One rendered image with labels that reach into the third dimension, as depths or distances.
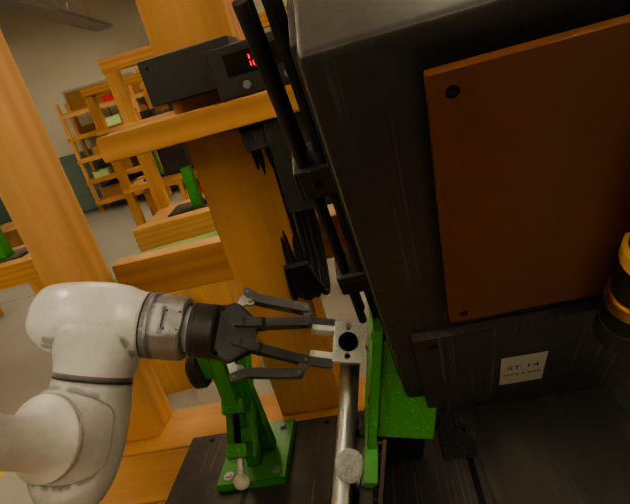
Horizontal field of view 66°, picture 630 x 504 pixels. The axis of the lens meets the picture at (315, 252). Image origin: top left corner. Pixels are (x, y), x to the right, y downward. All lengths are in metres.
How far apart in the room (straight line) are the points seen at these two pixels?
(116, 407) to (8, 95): 0.62
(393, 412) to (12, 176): 0.80
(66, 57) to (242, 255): 10.60
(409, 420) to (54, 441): 0.41
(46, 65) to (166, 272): 10.59
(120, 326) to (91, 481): 0.19
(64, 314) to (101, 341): 0.06
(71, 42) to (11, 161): 10.34
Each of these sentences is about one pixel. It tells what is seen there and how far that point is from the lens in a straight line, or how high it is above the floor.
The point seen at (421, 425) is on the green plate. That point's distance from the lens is 0.64.
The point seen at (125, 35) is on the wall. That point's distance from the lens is 11.03.
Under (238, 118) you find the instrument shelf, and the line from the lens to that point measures 0.75.
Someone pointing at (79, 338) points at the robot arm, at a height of 1.32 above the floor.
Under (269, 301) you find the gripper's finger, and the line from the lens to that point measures 0.69.
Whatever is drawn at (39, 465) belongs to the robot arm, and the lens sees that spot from 0.67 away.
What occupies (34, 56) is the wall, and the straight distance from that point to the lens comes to 11.67.
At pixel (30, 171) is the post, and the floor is 1.51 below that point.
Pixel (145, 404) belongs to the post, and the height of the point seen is 0.97.
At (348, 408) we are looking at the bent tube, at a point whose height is 1.07.
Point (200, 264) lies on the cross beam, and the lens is 1.07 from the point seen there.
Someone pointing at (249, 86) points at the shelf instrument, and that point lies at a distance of 0.76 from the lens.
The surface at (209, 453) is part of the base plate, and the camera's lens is 1.09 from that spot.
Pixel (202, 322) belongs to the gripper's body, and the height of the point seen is 1.29.
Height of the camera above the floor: 1.55
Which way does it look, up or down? 20 degrees down
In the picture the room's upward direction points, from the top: 16 degrees counter-clockwise
